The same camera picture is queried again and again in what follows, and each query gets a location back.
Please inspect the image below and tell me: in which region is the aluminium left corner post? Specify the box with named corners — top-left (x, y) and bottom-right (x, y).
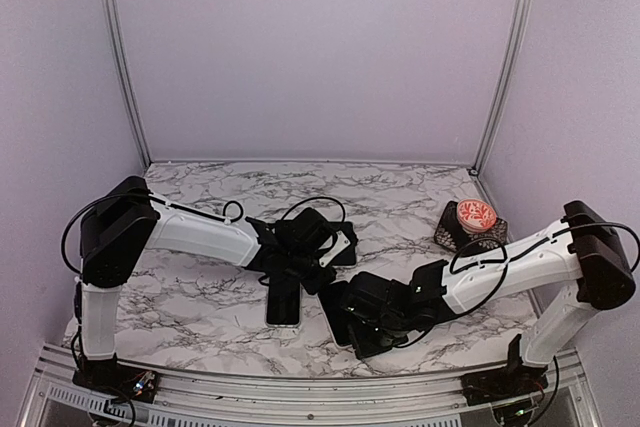
top-left (102, 0), bottom-right (152, 170)

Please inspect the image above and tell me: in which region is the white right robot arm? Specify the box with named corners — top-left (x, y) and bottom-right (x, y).
top-left (340, 200), bottom-right (639, 395)

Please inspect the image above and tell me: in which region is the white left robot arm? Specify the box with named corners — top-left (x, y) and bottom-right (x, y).
top-left (68, 176), bottom-right (351, 392)

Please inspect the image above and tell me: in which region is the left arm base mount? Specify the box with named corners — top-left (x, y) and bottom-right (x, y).
top-left (72, 356), bottom-right (159, 404)

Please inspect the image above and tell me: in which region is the aluminium front rail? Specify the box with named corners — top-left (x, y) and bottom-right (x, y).
top-left (17, 345), bottom-right (601, 426)

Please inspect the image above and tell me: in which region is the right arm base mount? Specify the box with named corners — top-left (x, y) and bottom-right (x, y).
top-left (461, 334), bottom-right (548, 406)

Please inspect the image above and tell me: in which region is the aluminium corner post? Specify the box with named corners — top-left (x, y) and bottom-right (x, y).
top-left (472, 0), bottom-right (532, 176)
top-left (102, 0), bottom-right (152, 170)

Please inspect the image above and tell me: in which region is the red white patterned bowl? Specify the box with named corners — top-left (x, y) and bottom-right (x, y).
top-left (456, 199), bottom-right (497, 234)

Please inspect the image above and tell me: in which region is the aluminium right corner post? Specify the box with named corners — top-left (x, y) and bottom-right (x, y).
top-left (472, 0), bottom-right (532, 176)

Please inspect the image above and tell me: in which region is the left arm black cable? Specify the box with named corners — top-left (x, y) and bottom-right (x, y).
top-left (59, 189), bottom-right (349, 278)

